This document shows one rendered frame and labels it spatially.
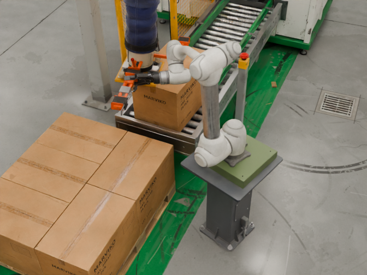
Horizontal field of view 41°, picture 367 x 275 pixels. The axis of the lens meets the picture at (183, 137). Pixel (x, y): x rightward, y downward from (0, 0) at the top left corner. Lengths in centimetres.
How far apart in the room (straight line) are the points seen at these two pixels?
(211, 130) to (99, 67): 211
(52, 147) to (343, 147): 256
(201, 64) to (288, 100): 256
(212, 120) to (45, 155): 147
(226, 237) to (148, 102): 117
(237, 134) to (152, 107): 93
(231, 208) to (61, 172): 124
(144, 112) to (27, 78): 208
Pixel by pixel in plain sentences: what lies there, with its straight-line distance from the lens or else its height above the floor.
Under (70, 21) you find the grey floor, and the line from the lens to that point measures 655.
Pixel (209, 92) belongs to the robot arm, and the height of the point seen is 144.
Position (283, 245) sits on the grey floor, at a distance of 386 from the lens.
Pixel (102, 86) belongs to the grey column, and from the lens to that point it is 491.
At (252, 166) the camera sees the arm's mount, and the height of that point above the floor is 81.
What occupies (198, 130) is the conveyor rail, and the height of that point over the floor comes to 59.
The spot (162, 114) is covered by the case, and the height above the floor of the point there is 70.
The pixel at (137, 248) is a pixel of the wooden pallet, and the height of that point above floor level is 7.
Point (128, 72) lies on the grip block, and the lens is 327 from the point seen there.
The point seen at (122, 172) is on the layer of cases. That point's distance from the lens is 356.
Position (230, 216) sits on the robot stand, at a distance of 353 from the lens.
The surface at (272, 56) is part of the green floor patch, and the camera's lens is 572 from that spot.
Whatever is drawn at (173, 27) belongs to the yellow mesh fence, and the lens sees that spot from 479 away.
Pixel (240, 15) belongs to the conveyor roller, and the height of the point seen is 54.
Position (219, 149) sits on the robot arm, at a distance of 297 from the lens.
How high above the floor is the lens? 312
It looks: 43 degrees down
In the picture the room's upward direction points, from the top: 1 degrees counter-clockwise
